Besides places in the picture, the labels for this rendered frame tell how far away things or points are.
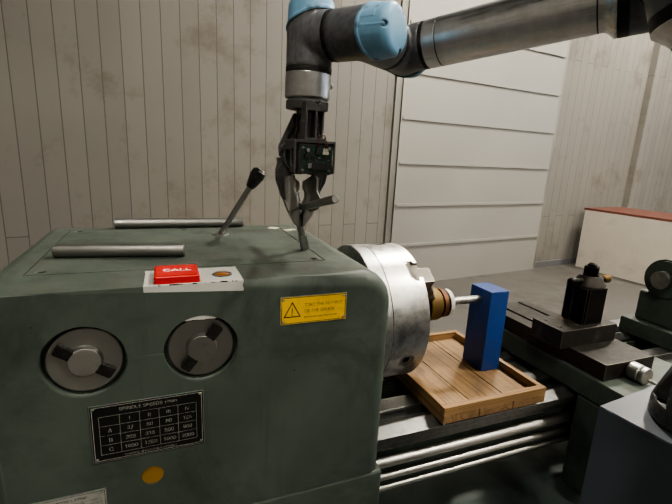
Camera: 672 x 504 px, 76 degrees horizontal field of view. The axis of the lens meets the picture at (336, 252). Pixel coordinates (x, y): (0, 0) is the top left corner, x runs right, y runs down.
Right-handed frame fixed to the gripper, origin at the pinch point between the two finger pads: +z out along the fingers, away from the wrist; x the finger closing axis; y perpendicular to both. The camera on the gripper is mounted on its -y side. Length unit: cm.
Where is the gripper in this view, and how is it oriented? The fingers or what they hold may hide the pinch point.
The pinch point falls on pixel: (299, 218)
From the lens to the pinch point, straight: 78.2
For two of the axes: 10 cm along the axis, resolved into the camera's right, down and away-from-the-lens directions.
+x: 9.3, -0.3, 3.7
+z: -0.6, 9.7, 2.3
